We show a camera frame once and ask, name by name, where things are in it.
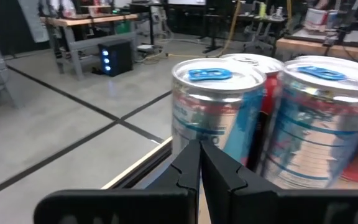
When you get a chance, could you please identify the wooden workbench grey legs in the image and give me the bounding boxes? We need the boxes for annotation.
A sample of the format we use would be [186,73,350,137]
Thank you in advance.
[40,14,138,82]

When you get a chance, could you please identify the red Coca-Cola can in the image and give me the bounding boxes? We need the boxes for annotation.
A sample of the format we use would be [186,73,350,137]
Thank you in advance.
[221,52,285,172]

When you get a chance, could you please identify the blue silver Red Bull can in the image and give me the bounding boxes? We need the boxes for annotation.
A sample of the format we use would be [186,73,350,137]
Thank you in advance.
[256,55,358,190]
[171,58,267,167]

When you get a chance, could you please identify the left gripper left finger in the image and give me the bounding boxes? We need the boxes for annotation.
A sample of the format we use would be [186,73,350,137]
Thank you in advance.
[34,139,201,224]

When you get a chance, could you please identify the black computer with blue lights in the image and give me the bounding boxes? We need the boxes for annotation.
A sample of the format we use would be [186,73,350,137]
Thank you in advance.
[98,39,134,78]

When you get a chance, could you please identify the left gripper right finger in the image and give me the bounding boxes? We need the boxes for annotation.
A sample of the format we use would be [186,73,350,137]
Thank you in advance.
[201,141,358,224]

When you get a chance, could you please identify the white bucket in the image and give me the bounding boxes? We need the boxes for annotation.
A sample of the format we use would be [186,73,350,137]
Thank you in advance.
[305,7,329,30]

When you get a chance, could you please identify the yellow cable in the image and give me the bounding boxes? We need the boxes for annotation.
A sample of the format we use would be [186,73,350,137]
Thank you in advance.
[135,0,242,63]

